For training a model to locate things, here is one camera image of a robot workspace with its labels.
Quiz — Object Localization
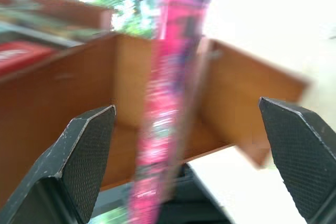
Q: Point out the red book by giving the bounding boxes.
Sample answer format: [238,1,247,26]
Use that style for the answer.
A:
[0,40,56,76]

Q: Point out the wooden bookshelf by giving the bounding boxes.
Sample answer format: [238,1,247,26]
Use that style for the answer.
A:
[0,0,310,205]

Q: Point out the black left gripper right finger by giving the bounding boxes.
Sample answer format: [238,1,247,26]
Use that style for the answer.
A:
[258,97,336,224]

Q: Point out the pink book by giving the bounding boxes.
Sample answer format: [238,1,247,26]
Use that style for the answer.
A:
[127,0,213,224]

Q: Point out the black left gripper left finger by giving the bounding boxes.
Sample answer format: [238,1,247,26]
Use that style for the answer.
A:
[0,104,117,224]

